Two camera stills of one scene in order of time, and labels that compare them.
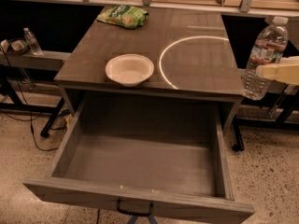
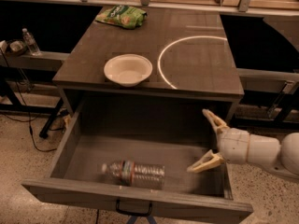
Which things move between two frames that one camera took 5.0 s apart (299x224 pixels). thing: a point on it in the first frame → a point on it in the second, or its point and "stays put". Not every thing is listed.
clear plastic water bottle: [268, 47] → [128, 173]
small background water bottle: [33, 42] stays put
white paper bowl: [129, 69] stays put
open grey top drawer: [158, 156] stays put
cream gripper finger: [286, 70] → [233, 146]
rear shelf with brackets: [276, 0] stays put
